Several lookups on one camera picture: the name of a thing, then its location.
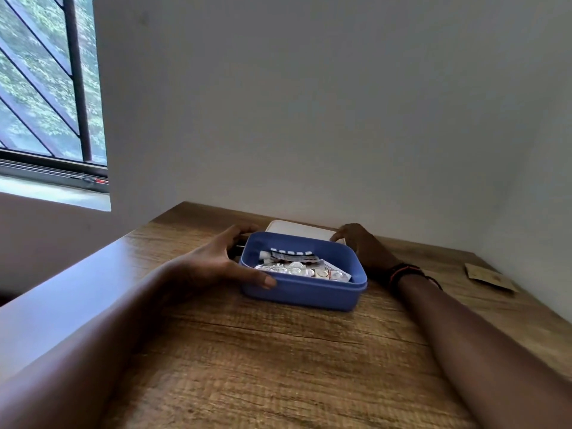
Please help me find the white medicine sachet red print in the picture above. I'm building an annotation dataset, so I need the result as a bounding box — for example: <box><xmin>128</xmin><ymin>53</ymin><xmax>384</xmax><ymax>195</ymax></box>
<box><xmin>313</xmin><ymin>259</ymin><xmax>353</xmax><ymax>283</ymax></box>

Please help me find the white plastic lid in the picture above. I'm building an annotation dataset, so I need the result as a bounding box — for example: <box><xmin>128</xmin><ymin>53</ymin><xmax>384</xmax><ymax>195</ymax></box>
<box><xmin>265</xmin><ymin>220</ymin><xmax>347</xmax><ymax>245</ymax></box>

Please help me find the person's right forearm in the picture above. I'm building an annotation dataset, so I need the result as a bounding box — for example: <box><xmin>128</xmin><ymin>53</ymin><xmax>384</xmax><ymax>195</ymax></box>
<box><xmin>397</xmin><ymin>274</ymin><xmax>572</xmax><ymax>429</ymax></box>

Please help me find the black metal window grille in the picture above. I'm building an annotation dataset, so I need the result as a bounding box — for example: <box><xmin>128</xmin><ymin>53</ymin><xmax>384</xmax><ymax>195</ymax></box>
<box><xmin>0</xmin><ymin>0</ymin><xmax>94</xmax><ymax>162</ymax></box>

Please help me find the blue plastic container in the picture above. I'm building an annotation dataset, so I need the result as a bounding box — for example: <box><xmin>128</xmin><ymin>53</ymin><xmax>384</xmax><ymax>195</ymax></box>
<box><xmin>239</xmin><ymin>231</ymin><xmax>368</xmax><ymax>313</ymax></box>

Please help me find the person's right hand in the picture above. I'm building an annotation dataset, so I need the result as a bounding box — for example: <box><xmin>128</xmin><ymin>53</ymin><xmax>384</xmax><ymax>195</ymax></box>
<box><xmin>330</xmin><ymin>223</ymin><xmax>397</xmax><ymax>282</ymax></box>

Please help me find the person's left hand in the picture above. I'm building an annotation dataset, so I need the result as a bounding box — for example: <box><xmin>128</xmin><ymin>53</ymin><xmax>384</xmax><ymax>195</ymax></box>
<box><xmin>178</xmin><ymin>223</ymin><xmax>278</xmax><ymax>293</ymax></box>

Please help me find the dark window frame rail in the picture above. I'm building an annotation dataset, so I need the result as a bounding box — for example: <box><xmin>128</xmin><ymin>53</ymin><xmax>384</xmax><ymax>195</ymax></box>
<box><xmin>0</xmin><ymin>148</ymin><xmax>110</xmax><ymax>193</ymax></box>

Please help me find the brown paper envelope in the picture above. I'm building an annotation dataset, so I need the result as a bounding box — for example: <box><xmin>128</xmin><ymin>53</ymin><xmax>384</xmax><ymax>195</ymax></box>
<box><xmin>464</xmin><ymin>262</ymin><xmax>519</xmax><ymax>293</ymax></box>

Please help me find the person's left forearm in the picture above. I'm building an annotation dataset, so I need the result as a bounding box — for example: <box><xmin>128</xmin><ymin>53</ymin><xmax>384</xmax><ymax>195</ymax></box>
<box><xmin>0</xmin><ymin>258</ymin><xmax>194</xmax><ymax>429</ymax></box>

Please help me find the silver pill blister pack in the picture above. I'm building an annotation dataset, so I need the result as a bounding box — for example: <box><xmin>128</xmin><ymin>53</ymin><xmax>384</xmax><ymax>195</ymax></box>
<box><xmin>254</xmin><ymin>262</ymin><xmax>319</xmax><ymax>279</ymax></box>

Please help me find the black and orange wristband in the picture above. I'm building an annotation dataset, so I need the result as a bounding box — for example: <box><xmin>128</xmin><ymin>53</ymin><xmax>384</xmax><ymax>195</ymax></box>
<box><xmin>386</xmin><ymin>262</ymin><xmax>426</xmax><ymax>292</ymax></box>

